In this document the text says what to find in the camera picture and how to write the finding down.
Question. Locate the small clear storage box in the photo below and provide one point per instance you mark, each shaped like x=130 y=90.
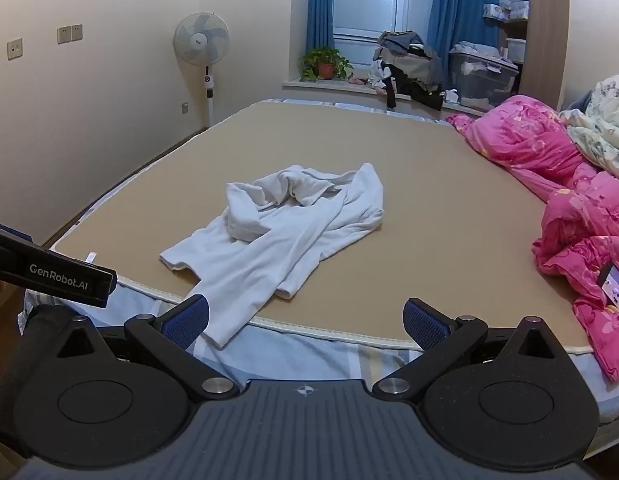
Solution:
x=516 y=51

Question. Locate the dark flat device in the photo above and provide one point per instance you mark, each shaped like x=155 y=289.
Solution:
x=617 y=290

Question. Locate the potted green plant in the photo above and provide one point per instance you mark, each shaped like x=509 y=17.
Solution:
x=327 y=60

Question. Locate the stack of white boxes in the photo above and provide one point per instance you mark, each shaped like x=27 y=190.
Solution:
x=509 y=5

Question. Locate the clear plastic storage box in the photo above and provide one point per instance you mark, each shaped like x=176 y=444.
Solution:
x=479 y=82

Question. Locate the white long-sleeve shirt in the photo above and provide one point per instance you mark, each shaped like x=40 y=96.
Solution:
x=269 y=250

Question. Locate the pink floral quilt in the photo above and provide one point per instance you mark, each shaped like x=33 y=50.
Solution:
x=519 y=140

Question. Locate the white tissue pack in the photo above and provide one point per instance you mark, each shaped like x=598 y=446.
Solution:
x=451 y=96

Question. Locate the window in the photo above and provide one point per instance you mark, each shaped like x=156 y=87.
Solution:
x=364 y=10

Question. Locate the white floral quilt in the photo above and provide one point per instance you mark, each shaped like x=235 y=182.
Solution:
x=604 y=125

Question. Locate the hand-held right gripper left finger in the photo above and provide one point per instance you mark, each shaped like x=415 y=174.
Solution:
x=189 y=321

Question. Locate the bed with striped sheet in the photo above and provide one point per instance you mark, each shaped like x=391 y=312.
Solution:
x=314 y=357

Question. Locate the white standing fan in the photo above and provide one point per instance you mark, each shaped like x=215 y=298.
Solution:
x=202 y=40

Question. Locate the pile of dark clothes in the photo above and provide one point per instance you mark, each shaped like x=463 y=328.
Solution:
x=409 y=65

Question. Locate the wooden shelf cabinet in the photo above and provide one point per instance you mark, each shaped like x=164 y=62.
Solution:
x=544 y=35

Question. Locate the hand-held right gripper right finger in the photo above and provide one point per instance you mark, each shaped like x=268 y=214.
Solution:
x=424 y=325

